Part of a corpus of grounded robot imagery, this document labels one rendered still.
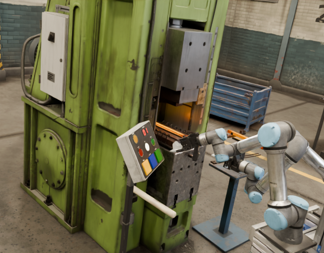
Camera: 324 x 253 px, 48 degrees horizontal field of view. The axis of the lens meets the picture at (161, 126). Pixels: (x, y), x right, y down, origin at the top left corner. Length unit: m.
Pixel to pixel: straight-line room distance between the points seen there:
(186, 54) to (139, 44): 0.33
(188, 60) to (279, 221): 1.21
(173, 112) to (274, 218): 1.47
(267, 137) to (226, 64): 9.58
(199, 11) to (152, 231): 1.72
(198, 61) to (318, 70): 7.75
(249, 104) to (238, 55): 4.94
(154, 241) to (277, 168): 1.46
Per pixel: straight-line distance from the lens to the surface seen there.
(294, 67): 10.40
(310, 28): 10.27
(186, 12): 2.62
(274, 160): 1.88
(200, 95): 2.92
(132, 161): 2.07
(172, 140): 2.66
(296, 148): 2.25
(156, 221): 2.94
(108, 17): 2.64
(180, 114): 3.02
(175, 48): 2.47
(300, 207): 2.02
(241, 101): 6.39
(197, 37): 2.53
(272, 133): 1.83
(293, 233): 2.10
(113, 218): 2.86
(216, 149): 2.12
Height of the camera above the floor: 1.93
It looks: 19 degrees down
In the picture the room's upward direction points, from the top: 8 degrees clockwise
